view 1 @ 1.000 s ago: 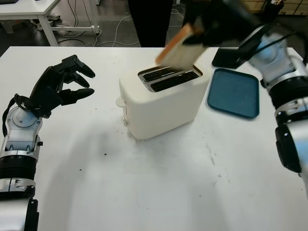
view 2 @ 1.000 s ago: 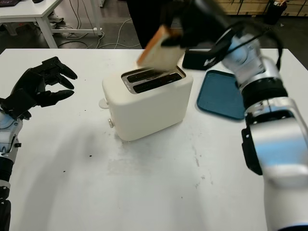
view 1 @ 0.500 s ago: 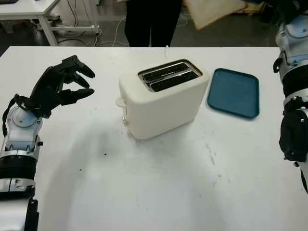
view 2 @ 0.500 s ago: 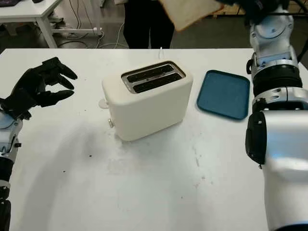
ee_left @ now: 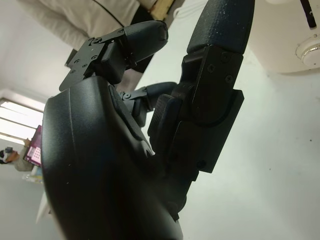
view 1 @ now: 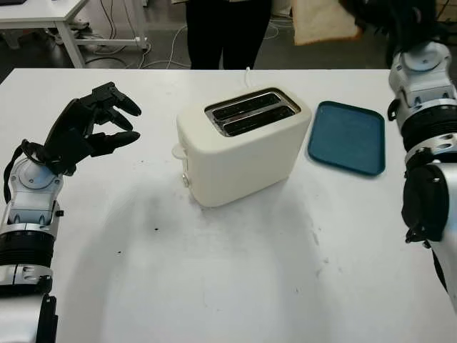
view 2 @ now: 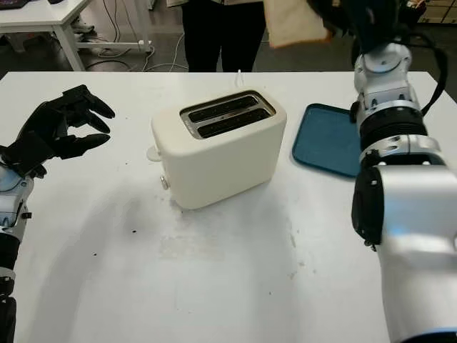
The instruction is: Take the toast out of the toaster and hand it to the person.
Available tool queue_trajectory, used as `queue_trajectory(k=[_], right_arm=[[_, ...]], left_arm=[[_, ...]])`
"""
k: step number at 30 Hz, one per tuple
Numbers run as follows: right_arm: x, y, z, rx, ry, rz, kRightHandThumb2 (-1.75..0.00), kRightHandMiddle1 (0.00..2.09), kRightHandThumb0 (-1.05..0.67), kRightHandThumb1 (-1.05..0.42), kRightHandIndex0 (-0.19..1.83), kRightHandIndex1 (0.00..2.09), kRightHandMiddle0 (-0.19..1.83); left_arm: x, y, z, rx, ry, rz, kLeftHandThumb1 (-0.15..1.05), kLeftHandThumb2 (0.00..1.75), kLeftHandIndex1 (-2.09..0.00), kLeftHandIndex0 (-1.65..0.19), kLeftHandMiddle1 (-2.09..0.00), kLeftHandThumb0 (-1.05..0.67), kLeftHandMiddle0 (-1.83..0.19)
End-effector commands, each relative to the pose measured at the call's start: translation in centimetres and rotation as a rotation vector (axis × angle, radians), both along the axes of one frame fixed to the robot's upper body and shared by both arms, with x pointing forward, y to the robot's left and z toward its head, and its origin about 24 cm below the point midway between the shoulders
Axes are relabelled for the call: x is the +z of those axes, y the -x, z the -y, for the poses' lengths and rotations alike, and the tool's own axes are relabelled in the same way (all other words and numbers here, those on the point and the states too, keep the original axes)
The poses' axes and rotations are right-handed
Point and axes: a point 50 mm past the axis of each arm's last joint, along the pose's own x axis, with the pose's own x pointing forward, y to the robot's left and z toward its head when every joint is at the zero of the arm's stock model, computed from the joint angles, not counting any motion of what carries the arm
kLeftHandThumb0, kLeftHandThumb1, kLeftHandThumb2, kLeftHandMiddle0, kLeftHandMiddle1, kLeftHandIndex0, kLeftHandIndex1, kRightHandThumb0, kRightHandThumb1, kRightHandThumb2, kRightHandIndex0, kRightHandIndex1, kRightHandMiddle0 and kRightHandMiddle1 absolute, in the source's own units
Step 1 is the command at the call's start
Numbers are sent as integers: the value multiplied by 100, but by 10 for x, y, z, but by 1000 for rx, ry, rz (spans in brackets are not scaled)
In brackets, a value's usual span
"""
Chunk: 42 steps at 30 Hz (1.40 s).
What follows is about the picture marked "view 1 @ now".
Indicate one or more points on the grey plastic step stool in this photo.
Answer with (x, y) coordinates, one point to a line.
(14, 40)

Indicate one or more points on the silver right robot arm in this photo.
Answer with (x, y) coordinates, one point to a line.
(425, 100)

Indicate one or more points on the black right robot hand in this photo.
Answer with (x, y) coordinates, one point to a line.
(371, 14)

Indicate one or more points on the person with black trousers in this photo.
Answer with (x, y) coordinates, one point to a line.
(225, 32)

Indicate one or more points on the white office desk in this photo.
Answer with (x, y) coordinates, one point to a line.
(35, 16)

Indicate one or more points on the wooden crates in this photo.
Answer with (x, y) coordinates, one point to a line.
(444, 9)

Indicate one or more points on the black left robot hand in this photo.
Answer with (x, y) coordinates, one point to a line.
(71, 114)

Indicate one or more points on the blue plastic tray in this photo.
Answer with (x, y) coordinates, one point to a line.
(346, 143)

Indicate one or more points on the white two-slot toaster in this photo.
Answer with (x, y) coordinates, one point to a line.
(242, 168)

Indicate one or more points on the white sneaker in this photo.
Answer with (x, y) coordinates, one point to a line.
(82, 25)

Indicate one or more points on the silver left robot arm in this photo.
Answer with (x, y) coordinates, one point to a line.
(28, 193)

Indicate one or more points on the dark laptop on desk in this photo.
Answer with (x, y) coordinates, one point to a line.
(10, 1)

